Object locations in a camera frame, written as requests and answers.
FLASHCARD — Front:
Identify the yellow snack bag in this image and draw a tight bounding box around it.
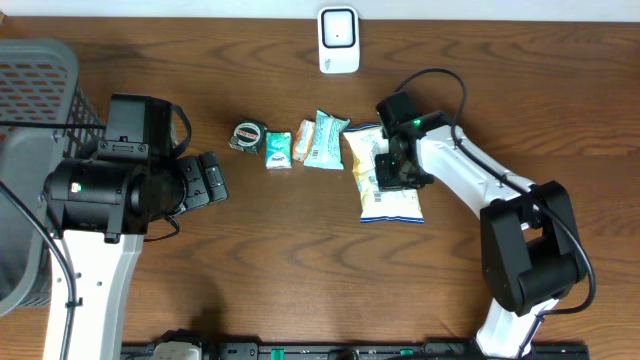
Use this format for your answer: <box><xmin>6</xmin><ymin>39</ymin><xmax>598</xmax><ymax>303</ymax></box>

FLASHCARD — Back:
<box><xmin>343</xmin><ymin>124</ymin><xmax>424</xmax><ymax>224</ymax></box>

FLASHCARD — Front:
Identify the round green tape measure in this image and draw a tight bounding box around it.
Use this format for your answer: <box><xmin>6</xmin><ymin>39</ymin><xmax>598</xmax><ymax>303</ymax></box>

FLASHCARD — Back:
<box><xmin>228</xmin><ymin>120</ymin><xmax>267</xmax><ymax>155</ymax></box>

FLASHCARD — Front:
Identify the teal snack packet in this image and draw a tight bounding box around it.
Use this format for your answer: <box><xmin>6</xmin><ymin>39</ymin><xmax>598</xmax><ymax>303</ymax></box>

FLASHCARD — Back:
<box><xmin>303</xmin><ymin>110</ymin><xmax>350</xmax><ymax>170</ymax></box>

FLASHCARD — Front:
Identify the small teal tissue pack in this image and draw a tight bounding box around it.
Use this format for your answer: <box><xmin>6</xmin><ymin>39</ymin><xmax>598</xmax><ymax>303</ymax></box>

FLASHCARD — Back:
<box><xmin>265</xmin><ymin>132</ymin><xmax>292</xmax><ymax>169</ymax></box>

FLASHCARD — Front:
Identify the orange snack packet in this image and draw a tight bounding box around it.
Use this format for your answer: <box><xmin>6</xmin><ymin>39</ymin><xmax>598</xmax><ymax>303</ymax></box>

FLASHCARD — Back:
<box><xmin>292</xmin><ymin>120</ymin><xmax>315</xmax><ymax>162</ymax></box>

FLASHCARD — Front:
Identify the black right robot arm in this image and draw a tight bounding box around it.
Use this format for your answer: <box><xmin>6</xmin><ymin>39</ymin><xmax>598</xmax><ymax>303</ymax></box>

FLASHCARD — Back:
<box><xmin>375</xmin><ymin>91</ymin><xmax>596</xmax><ymax>359</ymax></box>

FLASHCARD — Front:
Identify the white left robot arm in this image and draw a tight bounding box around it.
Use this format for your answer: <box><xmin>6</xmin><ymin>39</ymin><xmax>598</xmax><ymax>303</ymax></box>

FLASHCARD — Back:
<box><xmin>44</xmin><ymin>94</ymin><xmax>229</xmax><ymax>359</ymax></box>

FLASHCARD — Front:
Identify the white barcode scanner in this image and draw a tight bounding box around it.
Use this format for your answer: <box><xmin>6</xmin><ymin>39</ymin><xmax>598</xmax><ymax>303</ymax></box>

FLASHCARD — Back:
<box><xmin>317</xmin><ymin>6</ymin><xmax>361</xmax><ymax>74</ymax></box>

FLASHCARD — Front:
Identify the grey plastic basket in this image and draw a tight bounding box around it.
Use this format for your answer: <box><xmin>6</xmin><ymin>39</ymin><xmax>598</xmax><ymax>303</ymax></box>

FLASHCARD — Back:
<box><xmin>1</xmin><ymin>39</ymin><xmax>104</xmax><ymax>314</ymax></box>

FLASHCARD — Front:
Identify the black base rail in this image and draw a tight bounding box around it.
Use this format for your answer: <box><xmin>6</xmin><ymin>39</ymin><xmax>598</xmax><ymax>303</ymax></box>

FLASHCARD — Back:
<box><xmin>119</xmin><ymin>341</ymin><xmax>592</xmax><ymax>360</ymax></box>

